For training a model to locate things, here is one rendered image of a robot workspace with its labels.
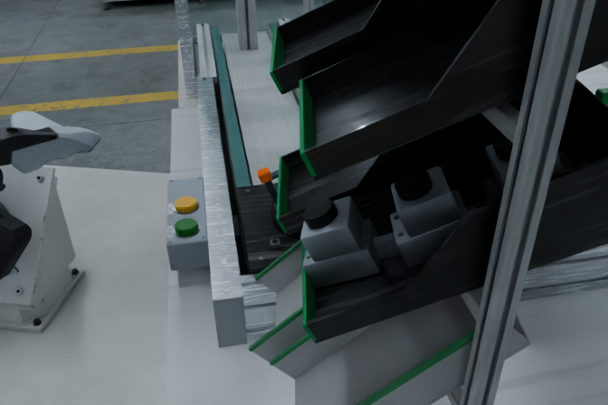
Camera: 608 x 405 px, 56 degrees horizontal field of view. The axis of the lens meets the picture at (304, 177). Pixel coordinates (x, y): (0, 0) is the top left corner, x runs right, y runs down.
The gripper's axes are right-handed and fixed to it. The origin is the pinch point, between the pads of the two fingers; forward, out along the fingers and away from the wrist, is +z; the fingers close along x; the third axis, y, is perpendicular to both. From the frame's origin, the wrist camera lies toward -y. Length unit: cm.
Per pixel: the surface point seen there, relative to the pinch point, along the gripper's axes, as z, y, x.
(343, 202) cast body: 6.6, -20.1, -14.8
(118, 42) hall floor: 336, 325, 7
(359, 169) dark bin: 19.2, -15.6, -17.9
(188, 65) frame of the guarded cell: 96, 70, -15
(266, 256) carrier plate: 42.4, -3.3, 2.0
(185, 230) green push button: 42.4, 11.5, 7.1
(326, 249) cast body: 5.6, -21.4, -10.7
